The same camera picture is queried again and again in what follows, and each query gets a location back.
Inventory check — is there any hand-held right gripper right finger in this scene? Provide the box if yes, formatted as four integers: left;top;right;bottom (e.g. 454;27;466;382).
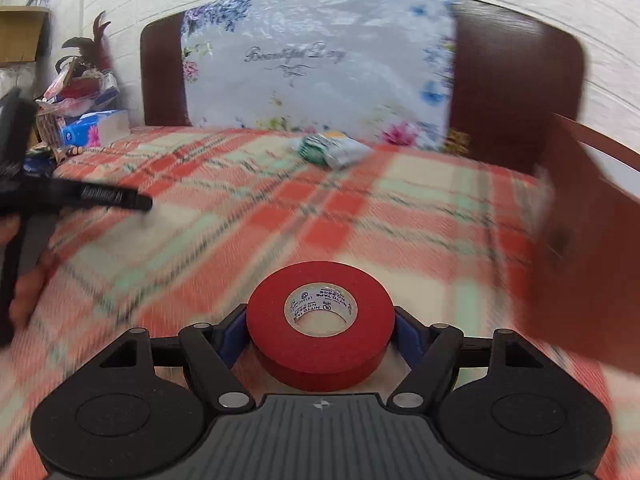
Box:
387;305;546;411

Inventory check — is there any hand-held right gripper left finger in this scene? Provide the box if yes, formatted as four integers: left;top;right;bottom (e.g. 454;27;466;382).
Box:
97;304;253;413

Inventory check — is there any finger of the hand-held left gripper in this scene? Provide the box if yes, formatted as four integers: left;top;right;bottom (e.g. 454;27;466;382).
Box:
50;180;154;213

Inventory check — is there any red tape roll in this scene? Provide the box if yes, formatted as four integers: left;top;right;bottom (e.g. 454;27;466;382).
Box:
246;261;396;392

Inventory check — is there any brown cardboard box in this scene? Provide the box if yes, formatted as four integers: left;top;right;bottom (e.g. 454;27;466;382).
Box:
532;112;640;376

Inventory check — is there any person's left hand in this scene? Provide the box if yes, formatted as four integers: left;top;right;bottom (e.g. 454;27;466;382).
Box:
0;217;58;331

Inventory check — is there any dark patterned cloth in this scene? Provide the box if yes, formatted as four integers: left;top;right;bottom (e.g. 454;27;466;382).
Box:
24;147;57;172

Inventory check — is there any blue tissue pack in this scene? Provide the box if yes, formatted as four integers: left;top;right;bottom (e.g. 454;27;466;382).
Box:
60;110;132;148

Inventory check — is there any clear bin of red packets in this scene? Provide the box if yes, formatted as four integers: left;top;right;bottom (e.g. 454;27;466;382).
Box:
35;67;121;126

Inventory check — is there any plaid blanket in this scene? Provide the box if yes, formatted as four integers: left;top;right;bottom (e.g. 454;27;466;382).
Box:
0;126;621;480

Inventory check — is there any dark red feather decoration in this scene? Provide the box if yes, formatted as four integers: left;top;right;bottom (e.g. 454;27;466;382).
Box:
56;12;113;75

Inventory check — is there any tan cardboard carton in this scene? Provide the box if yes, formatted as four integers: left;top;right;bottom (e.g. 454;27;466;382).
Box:
0;6;51;66

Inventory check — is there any clear cotton swab container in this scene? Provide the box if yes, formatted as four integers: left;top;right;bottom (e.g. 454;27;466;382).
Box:
320;131;374;169

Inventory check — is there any floral plastic bedding bag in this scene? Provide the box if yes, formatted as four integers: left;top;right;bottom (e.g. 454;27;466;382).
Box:
180;0;458;153

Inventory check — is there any brown wooden headboard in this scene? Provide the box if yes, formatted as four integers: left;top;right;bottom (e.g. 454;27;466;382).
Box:
140;0;586;176

